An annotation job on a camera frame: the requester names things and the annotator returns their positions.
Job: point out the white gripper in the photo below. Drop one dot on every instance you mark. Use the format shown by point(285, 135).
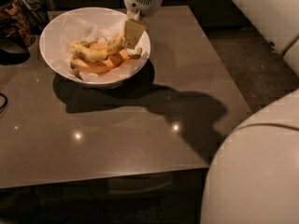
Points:
point(137, 9)

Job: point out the spotted yellow banana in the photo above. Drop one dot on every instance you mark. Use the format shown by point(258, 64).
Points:
point(87, 54)
point(114, 44)

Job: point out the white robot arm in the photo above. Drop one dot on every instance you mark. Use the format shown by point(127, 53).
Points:
point(254, 176)

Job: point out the white bowl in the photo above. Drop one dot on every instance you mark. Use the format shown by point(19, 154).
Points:
point(53, 38)

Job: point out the white paper liner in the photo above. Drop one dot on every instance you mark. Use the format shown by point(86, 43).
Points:
point(94, 47)

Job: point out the dark cabinet fronts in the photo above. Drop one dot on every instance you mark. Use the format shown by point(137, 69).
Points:
point(209, 13)

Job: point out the black kettle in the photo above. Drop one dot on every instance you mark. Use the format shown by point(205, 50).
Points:
point(12, 48)

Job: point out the patterned brown jar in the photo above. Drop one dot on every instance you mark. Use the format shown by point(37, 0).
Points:
point(11, 13)

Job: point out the black wire rack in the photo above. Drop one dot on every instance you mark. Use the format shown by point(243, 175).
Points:
point(37, 15)

